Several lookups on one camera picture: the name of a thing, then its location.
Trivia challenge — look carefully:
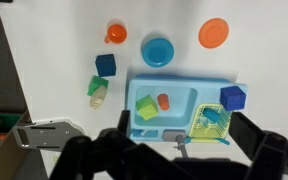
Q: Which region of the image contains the lime green cube block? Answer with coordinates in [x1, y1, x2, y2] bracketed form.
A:
[135, 94, 159, 121]

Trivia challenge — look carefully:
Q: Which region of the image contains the orange mug with handle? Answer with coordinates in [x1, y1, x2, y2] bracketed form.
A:
[103, 23, 128, 45]

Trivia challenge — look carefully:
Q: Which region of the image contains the yellow toy dish rack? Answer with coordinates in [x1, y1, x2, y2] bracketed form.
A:
[187, 103, 233, 143]

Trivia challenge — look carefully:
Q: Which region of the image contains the green rectangular block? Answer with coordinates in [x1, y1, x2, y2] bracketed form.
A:
[86, 75, 110, 98]

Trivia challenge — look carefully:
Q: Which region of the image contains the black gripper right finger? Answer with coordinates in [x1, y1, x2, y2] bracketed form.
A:
[228, 111, 288, 180]

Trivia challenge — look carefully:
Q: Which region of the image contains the gray toy faucet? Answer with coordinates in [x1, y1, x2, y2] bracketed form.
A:
[173, 134, 189, 160]

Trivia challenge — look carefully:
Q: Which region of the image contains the orange plastic plate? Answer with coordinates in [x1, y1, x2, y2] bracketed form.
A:
[197, 17, 230, 50]

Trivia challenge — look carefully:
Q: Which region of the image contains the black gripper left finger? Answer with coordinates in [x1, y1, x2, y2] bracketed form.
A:
[49, 109, 192, 180]

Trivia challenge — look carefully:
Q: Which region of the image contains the gray metal mounting plate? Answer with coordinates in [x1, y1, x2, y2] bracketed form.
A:
[11, 119, 87, 152]

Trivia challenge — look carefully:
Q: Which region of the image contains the light blue toy sink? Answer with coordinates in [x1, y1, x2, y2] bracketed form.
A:
[126, 73, 249, 144]

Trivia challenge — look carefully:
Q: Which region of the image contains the blue toy cup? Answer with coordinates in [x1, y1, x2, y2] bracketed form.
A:
[202, 107, 222, 123]

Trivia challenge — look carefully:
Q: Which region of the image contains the orange plastic cup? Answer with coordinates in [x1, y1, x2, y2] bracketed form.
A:
[156, 93, 171, 111]

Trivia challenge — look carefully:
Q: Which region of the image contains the blue plastic bowl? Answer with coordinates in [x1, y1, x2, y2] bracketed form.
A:
[141, 37, 175, 69]

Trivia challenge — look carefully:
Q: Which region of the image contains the dark blue cube block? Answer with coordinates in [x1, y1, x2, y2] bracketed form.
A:
[94, 53, 117, 78]
[219, 85, 247, 112]

